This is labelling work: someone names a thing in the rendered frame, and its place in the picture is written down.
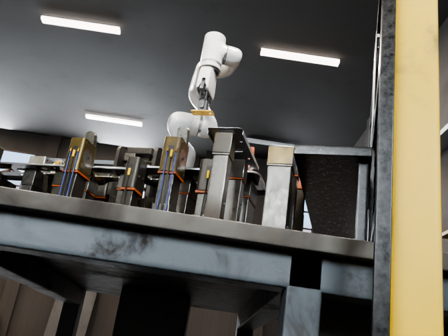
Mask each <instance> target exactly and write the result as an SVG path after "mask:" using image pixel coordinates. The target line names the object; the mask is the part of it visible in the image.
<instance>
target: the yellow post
mask: <svg viewBox="0 0 448 336"><path fill-rule="evenodd" d="M390 336H444V325H443V251H442V213H441V139H440V101H439V27H438V0H396V34H395V102H394V138H393V206H392V242H391V311H390Z"/></svg>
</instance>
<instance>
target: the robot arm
mask: <svg viewBox="0 0 448 336"><path fill-rule="evenodd" d="M225 42H226V38H225V36H224V35H223V34H221V33H219V32H216V31H212V32H208V33H207V34H206V35H205V39H204V44H203V50H202V54H201V60H200V62H199V63H198V64H197V66H196V69H195V72H194V74H193V78H192V80H191V84H190V87H189V100H190V102H191V103H192V105H193V106H194V107H195V108H196V109H197V110H210V108H209V105H210V104H211V100H213V99H214V96H215V87H216V79H220V78H224V77H228V76H230V75H232V74H233V73H234V72H235V71H236V69H237V68H238V66H239V64H240V62H241V59H242V52H241V50H240V49H238V48H236V47H232V46H228V45H226V44H225ZM180 126H186V127H187V128H188V129H189V135H191V136H195V137H201V138H206V139H207V138H210V137H209V136H208V134H207V132H208V129H207V128H208V127H218V126H217V121H216V119H215V117H214V116H206V115H193V114H192V113H186V112H175V113H173V114H171V115H170V117H169V119H168V122H167V129H168V132H169V134H170V136H172V137H176V136H177V130H178V128H179V127H180ZM188 147H189V152H188V156H187V164H186V167H193V166H194V163H195V150H194V148H193V147H192V146H191V144H190V143H189V144H188Z"/></svg>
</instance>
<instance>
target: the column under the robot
mask: <svg viewBox="0 0 448 336"><path fill-rule="evenodd" d="M190 311H191V298H190V297H187V296H182V295H174V294H169V293H160V292H156V291H147V290H142V289H134V288H128V287H122V290H121V295H120V299H119V305H118V308H117V314H116V318H115V324H114V328H113V334H112V336H187V328H188V323H189V316H190Z"/></svg>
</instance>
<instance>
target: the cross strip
mask: <svg viewBox="0 0 448 336"><path fill-rule="evenodd" d="M207 129H208V132H207V134H208V136H209V137H210V139H211V140H212V142H213V143H214V139H215V133H219V132H218V130H232V131H234V132H235V133H234V136H235V138H236V140H237V142H236V147H235V148H236V149H242V150H243V151H235V156H234V159H245V160H246V162H247V164H248V165H250V167H248V169H258V170H259V166H258V164H257V161H256V159H255V156H254V154H253V152H252V150H251V147H250V145H249V142H248V140H247V138H246V136H245V133H244V131H243V130H242V129H241V128H234V127H208V128H207ZM240 141H242V142H240ZM248 158H250V159H248Z"/></svg>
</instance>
